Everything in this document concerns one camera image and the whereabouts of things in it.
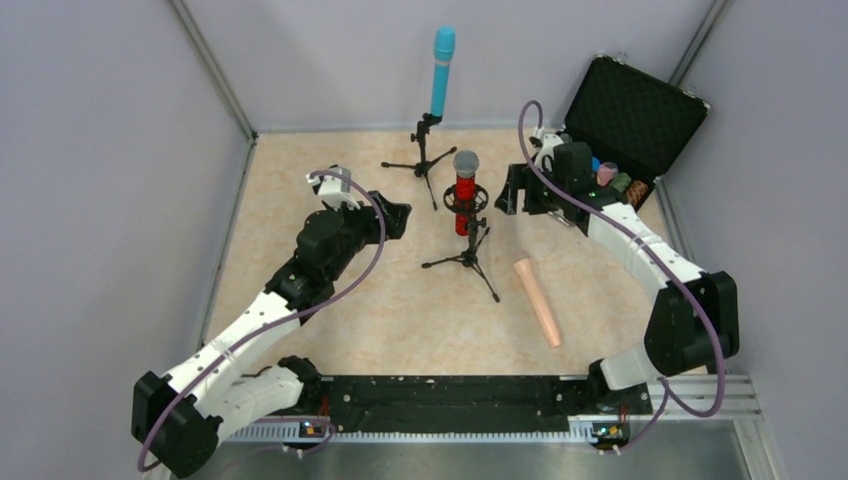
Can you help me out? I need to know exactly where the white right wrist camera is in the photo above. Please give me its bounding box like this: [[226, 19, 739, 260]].
[[529, 130, 564, 172]]

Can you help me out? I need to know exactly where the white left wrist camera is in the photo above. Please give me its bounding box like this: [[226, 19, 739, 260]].
[[306, 166, 361, 212]]

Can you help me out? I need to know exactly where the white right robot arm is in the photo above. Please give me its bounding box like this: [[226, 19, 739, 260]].
[[495, 142, 740, 393]]

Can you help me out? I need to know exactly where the small black tripod mic stand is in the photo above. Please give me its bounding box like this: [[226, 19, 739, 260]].
[[380, 113, 458, 211]]

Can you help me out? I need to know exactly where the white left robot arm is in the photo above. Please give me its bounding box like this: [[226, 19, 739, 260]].
[[131, 191, 412, 479]]

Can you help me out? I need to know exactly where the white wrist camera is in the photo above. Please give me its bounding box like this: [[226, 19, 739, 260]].
[[306, 166, 361, 212], [529, 130, 564, 172]]

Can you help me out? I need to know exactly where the black poker chip case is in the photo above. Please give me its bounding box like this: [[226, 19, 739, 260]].
[[558, 54, 711, 210]]

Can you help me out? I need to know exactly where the blue microphone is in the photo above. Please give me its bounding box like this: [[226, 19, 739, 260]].
[[430, 26, 456, 117]]

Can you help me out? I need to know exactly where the beige microphone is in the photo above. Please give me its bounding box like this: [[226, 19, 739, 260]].
[[513, 256, 562, 348]]

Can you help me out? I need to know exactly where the black tripod stand with basket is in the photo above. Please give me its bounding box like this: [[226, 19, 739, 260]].
[[421, 184, 501, 303]]

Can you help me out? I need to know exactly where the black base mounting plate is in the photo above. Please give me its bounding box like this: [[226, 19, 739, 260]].
[[256, 374, 654, 436]]

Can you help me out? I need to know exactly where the red glitter microphone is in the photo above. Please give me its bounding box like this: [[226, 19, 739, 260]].
[[453, 150, 479, 236]]

